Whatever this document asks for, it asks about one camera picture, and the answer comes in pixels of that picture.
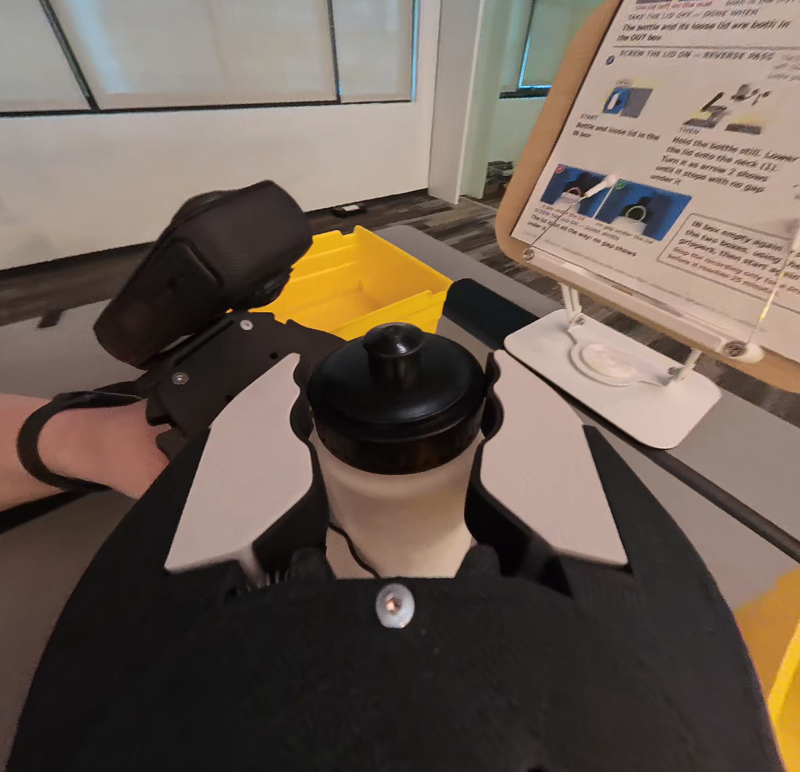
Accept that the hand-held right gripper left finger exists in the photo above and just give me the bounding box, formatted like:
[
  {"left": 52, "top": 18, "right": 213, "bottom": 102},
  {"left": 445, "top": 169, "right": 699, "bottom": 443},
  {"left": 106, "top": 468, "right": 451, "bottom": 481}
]
[{"left": 165, "top": 353, "right": 332, "bottom": 579}]

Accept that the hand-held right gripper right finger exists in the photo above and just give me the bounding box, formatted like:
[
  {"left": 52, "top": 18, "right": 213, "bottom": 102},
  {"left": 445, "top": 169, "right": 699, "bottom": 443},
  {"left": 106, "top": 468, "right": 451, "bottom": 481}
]
[{"left": 465, "top": 350, "right": 630, "bottom": 570}]

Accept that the white plastic bottle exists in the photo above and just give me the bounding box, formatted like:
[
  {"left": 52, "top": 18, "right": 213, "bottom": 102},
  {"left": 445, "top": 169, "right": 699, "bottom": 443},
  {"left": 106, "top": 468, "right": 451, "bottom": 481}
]
[{"left": 319, "top": 447, "right": 482, "bottom": 579}]

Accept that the black bottle lid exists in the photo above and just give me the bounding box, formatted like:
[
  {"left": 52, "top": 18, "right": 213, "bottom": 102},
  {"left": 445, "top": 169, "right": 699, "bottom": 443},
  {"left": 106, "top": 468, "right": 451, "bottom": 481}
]
[{"left": 308, "top": 323, "right": 486, "bottom": 475}]

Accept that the yellow plastic bin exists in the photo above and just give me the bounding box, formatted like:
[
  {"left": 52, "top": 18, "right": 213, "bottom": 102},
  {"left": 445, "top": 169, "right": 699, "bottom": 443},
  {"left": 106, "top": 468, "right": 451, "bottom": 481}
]
[
  {"left": 250, "top": 226, "right": 453, "bottom": 344},
  {"left": 735, "top": 570, "right": 800, "bottom": 772}
]

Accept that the person's left hand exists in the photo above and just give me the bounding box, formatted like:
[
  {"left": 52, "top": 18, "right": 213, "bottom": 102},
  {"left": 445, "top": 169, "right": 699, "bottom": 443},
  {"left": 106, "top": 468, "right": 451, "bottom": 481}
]
[{"left": 42, "top": 402, "right": 171, "bottom": 489}]

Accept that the wooden edged instruction board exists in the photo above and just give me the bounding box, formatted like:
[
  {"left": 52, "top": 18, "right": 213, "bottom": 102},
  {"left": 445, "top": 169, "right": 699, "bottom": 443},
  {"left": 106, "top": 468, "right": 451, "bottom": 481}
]
[{"left": 495, "top": 0, "right": 800, "bottom": 394}]

